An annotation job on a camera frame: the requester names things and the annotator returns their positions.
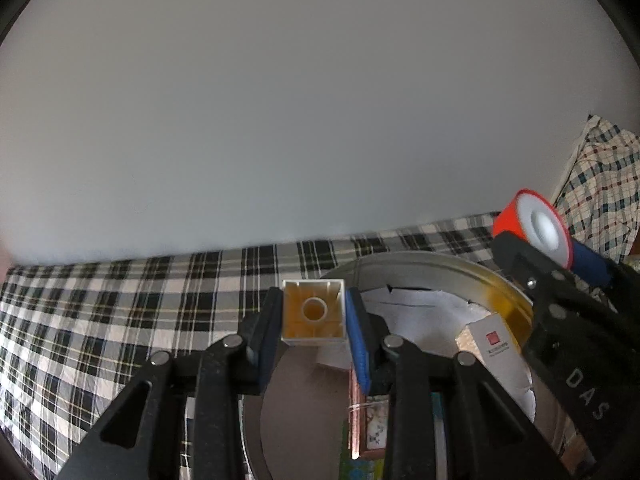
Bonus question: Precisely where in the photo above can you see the red white tape roll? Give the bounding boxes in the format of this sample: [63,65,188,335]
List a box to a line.
[491,188,574,269]

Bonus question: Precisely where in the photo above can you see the white Oriental Club box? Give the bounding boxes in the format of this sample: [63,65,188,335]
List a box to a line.
[456,314,535,415]

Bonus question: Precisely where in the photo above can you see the white sun toy block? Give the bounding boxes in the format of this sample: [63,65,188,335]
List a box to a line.
[281,278,346,346]

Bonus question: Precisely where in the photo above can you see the white power adapter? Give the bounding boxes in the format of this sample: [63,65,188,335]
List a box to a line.
[316,341,352,372]

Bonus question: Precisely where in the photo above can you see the plaid cloth covered furniture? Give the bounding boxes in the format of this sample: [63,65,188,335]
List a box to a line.
[552,115,639,261]

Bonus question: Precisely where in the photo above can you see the black white plaid tablecloth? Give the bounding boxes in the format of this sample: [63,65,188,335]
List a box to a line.
[1,214,492,479]

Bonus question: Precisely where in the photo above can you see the round blue metal tin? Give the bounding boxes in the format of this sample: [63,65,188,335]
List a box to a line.
[241,252,570,479]

